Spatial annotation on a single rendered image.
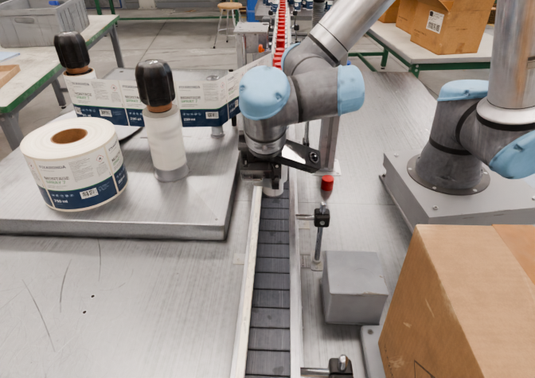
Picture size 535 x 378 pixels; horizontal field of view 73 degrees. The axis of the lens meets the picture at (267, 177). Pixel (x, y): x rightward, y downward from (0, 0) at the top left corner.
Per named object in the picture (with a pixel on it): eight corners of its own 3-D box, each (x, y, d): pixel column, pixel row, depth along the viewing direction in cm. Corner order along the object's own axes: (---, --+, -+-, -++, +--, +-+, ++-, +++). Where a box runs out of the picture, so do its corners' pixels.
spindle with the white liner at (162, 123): (160, 163, 100) (138, 55, 83) (192, 164, 100) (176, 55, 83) (150, 181, 93) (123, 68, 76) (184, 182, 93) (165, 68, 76)
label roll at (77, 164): (32, 216, 82) (5, 163, 74) (56, 169, 98) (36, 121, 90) (123, 205, 85) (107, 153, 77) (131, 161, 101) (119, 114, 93)
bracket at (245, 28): (238, 24, 128) (237, 21, 127) (268, 25, 127) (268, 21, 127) (233, 33, 117) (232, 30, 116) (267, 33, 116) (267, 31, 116)
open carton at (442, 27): (393, 40, 245) (405, -22, 223) (460, 37, 252) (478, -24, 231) (423, 57, 214) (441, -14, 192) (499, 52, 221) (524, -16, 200)
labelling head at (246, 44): (240, 91, 142) (236, 23, 128) (272, 92, 142) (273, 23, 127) (236, 106, 131) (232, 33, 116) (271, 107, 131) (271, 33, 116)
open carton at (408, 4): (376, 25, 282) (385, -29, 261) (440, 23, 287) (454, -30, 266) (400, 40, 246) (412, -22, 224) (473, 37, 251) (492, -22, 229)
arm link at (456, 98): (464, 122, 89) (479, 69, 82) (502, 149, 78) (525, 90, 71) (419, 129, 88) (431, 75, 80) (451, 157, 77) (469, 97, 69)
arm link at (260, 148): (287, 107, 63) (287, 147, 59) (287, 122, 67) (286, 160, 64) (244, 106, 63) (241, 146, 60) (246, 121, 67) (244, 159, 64)
